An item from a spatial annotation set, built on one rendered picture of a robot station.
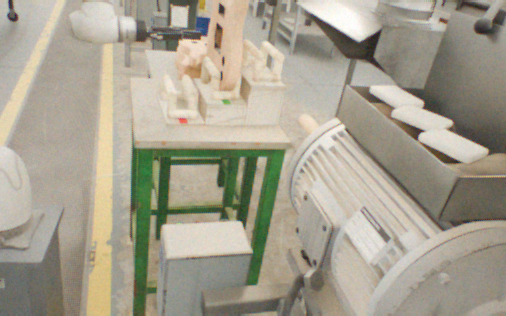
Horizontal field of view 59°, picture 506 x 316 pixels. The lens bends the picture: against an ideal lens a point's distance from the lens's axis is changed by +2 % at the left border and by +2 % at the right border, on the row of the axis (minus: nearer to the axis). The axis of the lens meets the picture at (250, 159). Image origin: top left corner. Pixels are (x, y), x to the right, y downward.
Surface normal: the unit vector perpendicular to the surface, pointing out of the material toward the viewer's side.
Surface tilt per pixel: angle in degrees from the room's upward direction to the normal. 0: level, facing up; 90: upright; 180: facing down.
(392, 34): 90
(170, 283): 90
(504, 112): 90
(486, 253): 63
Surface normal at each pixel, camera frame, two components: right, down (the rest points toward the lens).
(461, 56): -0.96, 0.00
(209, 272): 0.25, 0.50
